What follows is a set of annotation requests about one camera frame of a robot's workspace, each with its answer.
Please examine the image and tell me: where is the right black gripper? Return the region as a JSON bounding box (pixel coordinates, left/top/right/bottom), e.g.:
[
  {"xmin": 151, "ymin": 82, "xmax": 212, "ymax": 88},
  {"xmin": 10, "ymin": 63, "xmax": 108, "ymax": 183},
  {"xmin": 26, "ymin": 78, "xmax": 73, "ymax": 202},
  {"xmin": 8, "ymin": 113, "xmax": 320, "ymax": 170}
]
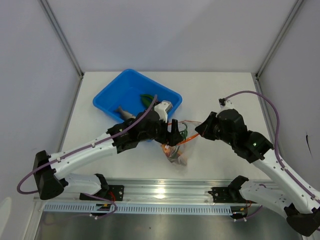
[{"xmin": 195, "ymin": 111, "xmax": 235, "ymax": 146}]

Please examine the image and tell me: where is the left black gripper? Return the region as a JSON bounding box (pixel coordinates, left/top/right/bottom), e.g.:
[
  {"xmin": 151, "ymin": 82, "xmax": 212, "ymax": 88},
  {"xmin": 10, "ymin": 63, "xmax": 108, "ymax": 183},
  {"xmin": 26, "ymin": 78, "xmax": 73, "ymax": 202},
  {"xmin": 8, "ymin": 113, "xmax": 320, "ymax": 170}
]
[{"xmin": 138, "ymin": 115, "xmax": 183, "ymax": 147}]

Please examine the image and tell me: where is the orange purple sweet potato slice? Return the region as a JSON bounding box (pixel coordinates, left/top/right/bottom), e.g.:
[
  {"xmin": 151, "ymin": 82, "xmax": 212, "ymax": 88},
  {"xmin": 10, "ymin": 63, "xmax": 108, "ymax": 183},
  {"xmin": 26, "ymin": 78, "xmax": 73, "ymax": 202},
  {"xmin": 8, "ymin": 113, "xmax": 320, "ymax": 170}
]
[{"xmin": 161, "ymin": 144, "xmax": 182, "ymax": 161}]

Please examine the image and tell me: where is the clear zip top bag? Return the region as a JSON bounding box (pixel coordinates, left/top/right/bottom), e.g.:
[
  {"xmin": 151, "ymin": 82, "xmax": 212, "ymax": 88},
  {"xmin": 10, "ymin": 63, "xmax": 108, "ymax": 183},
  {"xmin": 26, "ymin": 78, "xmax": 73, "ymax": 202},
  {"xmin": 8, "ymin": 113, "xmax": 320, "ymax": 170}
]
[{"xmin": 165, "ymin": 120, "xmax": 201, "ymax": 167}]

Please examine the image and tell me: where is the dark green cucumber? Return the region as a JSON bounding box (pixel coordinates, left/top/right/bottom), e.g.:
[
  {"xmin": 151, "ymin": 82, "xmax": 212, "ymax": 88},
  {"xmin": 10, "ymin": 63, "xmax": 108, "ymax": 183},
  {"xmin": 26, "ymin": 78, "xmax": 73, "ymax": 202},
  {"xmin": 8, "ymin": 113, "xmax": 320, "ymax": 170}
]
[{"xmin": 140, "ymin": 94, "xmax": 154, "ymax": 109}]

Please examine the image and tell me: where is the grey toy fish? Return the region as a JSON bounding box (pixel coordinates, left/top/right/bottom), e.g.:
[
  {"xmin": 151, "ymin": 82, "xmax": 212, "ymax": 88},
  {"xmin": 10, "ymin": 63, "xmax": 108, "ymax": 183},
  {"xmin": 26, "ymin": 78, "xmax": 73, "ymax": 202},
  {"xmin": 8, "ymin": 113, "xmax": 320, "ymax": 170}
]
[{"xmin": 114, "ymin": 105, "xmax": 136, "ymax": 121}]

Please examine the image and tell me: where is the blue plastic bin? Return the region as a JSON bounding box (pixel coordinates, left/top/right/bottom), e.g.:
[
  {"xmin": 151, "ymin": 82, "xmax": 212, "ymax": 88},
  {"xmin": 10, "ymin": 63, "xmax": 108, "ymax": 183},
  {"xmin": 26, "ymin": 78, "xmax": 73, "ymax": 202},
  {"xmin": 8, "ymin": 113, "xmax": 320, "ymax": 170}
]
[{"xmin": 92, "ymin": 69, "xmax": 183, "ymax": 143}]

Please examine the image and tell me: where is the green spring onion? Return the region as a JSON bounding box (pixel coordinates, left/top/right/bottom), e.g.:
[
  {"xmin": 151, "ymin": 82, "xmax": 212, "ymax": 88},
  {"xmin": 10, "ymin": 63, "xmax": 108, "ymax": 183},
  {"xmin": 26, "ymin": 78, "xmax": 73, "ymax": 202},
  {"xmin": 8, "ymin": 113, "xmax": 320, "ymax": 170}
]
[{"xmin": 178, "ymin": 121, "xmax": 189, "ymax": 140}]

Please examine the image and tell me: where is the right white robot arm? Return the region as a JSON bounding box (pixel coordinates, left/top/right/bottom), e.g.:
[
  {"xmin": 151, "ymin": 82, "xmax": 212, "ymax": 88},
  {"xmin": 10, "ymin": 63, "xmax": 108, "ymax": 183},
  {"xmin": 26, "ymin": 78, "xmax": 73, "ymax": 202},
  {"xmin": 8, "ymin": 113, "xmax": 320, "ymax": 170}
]
[{"xmin": 195, "ymin": 109, "xmax": 320, "ymax": 237}]

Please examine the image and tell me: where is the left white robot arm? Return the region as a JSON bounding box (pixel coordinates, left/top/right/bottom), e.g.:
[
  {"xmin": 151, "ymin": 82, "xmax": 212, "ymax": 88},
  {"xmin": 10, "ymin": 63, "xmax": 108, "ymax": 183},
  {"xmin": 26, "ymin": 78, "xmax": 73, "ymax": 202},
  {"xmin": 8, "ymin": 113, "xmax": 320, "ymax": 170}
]
[{"xmin": 33, "ymin": 110, "xmax": 184, "ymax": 200}]

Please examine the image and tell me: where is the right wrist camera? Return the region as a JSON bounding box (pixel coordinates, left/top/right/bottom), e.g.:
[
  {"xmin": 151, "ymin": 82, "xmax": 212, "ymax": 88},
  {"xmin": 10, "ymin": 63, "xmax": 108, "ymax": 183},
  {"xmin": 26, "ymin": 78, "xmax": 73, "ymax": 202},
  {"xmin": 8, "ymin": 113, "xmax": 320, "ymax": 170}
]
[{"xmin": 218, "ymin": 98, "xmax": 234, "ymax": 111}]

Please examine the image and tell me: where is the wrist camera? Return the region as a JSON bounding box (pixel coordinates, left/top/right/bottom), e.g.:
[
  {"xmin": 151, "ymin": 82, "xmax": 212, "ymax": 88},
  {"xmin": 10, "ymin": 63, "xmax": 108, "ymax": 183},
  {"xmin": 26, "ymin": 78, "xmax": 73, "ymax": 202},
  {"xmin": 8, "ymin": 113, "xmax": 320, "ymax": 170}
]
[
  {"xmin": 218, "ymin": 98, "xmax": 234, "ymax": 111},
  {"xmin": 153, "ymin": 100, "xmax": 173, "ymax": 123}
]

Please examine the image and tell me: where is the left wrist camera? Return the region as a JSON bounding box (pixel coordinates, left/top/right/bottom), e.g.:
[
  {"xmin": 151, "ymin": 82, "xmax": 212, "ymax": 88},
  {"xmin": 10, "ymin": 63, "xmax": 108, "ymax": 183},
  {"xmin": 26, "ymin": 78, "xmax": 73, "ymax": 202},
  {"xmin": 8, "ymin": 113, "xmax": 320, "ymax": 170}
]
[{"xmin": 153, "ymin": 100, "xmax": 173, "ymax": 123}]

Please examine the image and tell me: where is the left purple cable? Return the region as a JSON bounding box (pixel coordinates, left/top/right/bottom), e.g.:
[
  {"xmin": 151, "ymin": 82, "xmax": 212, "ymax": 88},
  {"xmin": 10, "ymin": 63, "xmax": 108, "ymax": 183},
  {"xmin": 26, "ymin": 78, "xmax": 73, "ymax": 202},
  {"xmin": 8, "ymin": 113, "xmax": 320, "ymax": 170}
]
[{"xmin": 16, "ymin": 94, "xmax": 158, "ymax": 195}]

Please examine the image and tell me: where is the purple cable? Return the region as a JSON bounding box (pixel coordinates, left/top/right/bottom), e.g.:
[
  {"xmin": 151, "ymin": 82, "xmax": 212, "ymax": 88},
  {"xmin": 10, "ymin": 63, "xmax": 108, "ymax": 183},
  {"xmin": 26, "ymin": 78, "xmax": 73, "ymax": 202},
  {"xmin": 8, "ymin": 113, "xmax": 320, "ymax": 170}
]
[
  {"xmin": 218, "ymin": 90, "xmax": 320, "ymax": 202},
  {"xmin": 16, "ymin": 94, "xmax": 158, "ymax": 195}
]

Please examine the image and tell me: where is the aluminium rail frame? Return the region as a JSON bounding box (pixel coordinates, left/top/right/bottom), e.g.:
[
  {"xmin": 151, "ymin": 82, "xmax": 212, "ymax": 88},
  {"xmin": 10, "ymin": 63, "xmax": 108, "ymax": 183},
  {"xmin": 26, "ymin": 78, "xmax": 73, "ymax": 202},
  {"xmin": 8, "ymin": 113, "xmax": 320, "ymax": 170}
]
[{"xmin": 33, "ymin": 177, "xmax": 283, "ymax": 203}]

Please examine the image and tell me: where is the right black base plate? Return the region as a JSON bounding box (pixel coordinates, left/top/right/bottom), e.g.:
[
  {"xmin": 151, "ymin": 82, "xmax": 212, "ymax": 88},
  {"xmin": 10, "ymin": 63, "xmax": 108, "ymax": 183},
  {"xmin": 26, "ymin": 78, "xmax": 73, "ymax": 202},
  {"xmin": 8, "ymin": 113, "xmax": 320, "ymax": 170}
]
[{"xmin": 207, "ymin": 186, "xmax": 250, "ymax": 204}]

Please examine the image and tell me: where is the slotted cable duct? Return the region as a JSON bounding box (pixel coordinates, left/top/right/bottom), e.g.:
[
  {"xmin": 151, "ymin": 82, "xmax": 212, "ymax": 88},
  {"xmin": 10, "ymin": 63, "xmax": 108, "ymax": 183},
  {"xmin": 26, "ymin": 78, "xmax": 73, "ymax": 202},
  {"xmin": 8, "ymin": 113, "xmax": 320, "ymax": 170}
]
[{"xmin": 43, "ymin": 202, "xmax": 233, "ymax": 216}]

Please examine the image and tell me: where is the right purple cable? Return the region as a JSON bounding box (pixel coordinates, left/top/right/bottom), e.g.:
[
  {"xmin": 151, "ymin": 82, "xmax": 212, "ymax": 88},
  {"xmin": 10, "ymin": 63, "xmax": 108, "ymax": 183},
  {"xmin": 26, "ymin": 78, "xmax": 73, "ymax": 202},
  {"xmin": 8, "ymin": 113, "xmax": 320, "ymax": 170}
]
[{"xmin": 218, "ymin": 90, "xmax": 320, "ymax": 202}]

